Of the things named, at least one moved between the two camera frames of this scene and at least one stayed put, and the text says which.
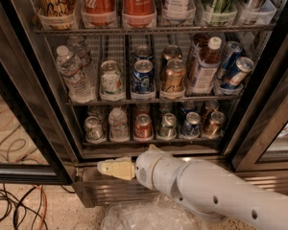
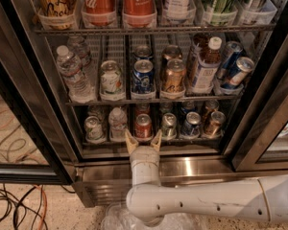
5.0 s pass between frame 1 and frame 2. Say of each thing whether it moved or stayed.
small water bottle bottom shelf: stayed
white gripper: moved
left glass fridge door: stayed
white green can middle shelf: stayed
